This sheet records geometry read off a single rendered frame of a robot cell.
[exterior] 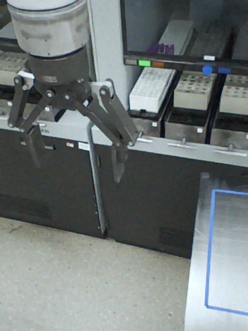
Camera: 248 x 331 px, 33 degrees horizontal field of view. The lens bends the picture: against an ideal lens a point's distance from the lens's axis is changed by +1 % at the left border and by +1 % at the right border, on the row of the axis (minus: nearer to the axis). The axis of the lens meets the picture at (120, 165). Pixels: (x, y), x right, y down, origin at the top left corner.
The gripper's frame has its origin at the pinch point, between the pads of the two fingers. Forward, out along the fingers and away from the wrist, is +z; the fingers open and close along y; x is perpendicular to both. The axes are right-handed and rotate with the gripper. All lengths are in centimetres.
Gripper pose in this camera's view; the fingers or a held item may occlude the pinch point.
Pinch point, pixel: (78, 163)
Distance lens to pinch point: 66.7
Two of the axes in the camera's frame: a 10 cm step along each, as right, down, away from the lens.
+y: 9.5, 1.6, -2.7
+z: 0.7, 7.4, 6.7
